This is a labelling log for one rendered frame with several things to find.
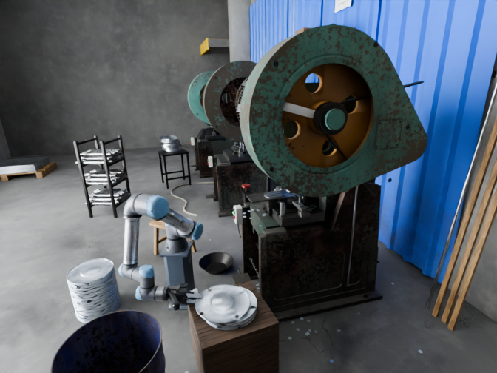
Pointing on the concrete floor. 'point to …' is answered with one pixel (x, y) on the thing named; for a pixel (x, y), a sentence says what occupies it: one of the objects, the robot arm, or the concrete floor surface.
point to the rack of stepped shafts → (101, 178)
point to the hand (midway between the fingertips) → (200, 297)
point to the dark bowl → (216, 263)
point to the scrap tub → (113, 345)
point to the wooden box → (237, 342)
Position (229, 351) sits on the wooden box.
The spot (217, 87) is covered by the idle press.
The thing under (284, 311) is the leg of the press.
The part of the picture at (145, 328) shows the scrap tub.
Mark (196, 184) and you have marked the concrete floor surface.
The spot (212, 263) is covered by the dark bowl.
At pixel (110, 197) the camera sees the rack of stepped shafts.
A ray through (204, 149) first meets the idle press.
